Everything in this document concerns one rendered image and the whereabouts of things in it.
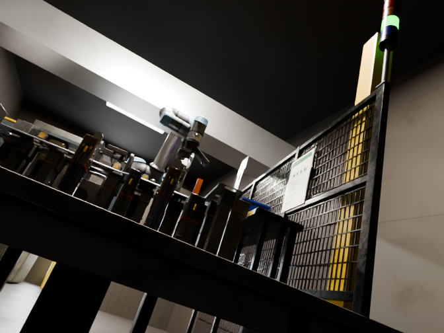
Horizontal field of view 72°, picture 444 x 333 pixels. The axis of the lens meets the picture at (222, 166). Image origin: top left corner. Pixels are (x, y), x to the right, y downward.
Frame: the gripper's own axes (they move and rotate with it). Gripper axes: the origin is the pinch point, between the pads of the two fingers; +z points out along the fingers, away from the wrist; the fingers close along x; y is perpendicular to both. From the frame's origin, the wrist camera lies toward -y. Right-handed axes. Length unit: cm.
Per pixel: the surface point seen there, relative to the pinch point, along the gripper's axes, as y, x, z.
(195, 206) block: -6.8, 24.6, 18.2
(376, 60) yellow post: -59, 53, -70
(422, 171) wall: -197, -48, -108
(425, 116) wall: -198, -47, -169
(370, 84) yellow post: -58, 53, -54
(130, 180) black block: 20.5, 21.4, 17.2
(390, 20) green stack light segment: -53, 66, -79
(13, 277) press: 170, -490, 102
